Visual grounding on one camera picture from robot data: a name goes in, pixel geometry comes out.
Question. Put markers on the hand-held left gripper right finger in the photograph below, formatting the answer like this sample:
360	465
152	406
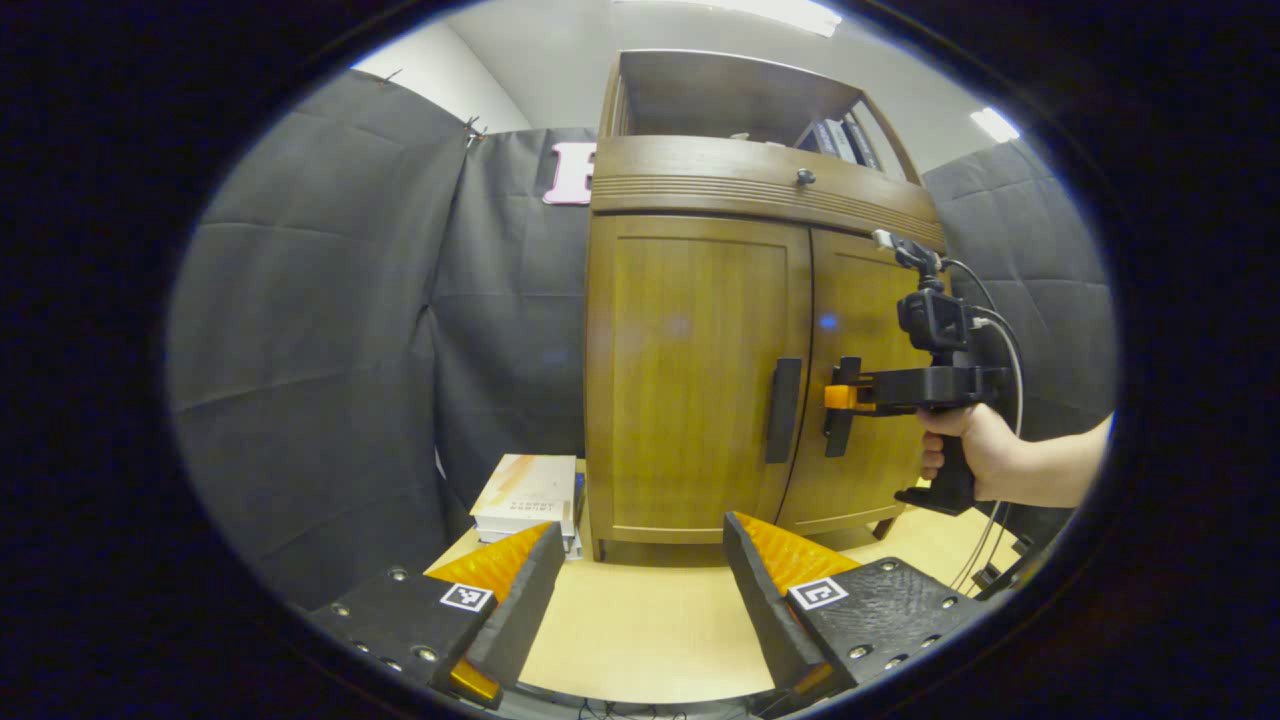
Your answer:
765	610

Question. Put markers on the black backdrop cloth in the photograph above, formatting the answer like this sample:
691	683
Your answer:
320	350

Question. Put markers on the large ceiling light panel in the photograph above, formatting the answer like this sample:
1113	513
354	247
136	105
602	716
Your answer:
790	14

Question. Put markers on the wooden shoe cabinet door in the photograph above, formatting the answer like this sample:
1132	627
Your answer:
680	380
860	300

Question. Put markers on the blue book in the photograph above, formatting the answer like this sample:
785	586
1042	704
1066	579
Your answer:
820	137

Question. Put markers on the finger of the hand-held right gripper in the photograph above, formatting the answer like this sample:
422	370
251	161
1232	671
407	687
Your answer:
842	397

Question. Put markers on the wooden double-door shoe cabinet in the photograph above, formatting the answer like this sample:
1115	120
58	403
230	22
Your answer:
720	95

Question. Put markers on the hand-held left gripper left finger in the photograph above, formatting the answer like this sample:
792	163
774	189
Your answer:
525	610

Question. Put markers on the wooden cabinet drawer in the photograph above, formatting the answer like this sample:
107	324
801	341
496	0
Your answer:
700	170

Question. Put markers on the dark book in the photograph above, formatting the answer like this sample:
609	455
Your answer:
862	147

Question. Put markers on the stack of pale books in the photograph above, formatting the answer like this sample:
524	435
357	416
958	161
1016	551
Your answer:
525	490

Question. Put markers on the small ceiling light panel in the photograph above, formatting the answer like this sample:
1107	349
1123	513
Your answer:
994	124

